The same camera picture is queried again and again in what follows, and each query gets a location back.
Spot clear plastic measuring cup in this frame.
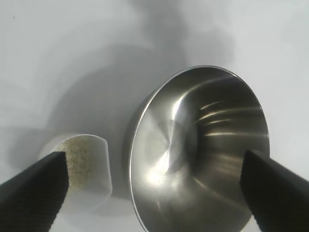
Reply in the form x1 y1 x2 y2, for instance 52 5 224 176
40 133 113 211

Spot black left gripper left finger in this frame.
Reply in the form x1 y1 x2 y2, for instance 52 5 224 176
0 151 71 232

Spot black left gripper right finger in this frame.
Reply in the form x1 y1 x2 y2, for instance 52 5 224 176
239 148 309 232

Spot stainless steel mixing bowl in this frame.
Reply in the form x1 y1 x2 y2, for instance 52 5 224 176
123 64 270 232

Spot white rice grains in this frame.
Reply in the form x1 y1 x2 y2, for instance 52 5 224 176
56 136 96 188

